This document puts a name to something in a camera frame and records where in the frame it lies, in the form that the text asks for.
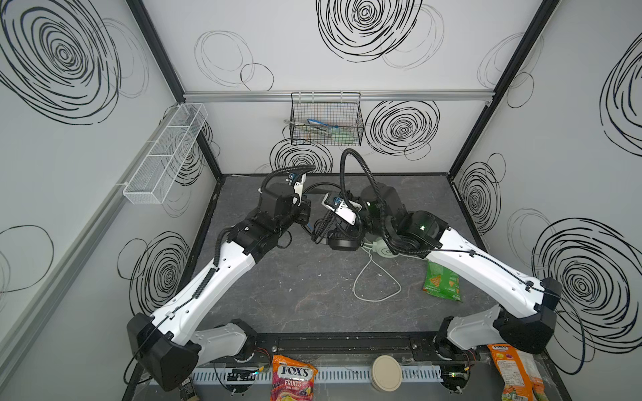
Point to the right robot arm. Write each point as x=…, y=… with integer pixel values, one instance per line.
x=524, y=316

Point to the aluminium wall rail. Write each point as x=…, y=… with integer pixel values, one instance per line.
x=337, y=95

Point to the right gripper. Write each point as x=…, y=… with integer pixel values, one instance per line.
x=342, y=238

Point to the orange snack bag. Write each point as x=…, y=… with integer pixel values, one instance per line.
x=520, y=374

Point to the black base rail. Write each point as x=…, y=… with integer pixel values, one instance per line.
x=418, y=344

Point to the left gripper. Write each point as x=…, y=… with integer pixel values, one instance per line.
x=303, y=211

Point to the pink Fox's candy bag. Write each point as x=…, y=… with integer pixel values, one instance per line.
x=292, y=380

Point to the black blue headphones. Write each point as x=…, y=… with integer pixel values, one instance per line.
x=314, y=231

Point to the round beige lid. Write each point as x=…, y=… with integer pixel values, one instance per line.
x=386, y=374

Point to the black wire basket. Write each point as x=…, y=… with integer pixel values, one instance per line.
x=310, y=122

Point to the green item in basket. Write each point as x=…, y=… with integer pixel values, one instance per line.
x=346, y=135

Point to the mint green headphones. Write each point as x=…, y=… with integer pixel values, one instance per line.
x=379, y=248

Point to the white slotted cable duct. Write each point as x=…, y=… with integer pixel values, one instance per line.
x=326, y=375

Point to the green snack bag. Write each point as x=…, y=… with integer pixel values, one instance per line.
x=441, y=282

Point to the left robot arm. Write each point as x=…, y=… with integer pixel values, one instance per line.
x=168, y=343

